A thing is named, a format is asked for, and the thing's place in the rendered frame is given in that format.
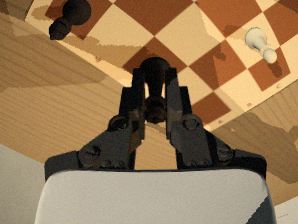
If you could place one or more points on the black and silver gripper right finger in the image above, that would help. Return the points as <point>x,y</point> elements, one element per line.
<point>200,148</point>

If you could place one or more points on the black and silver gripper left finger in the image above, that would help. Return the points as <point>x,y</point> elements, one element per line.
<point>115,148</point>

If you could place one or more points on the black chess piece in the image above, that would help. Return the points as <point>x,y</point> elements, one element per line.
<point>75,12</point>
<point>154,70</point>

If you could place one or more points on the brown and cream chessboard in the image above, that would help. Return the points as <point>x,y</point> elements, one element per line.
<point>203,39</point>

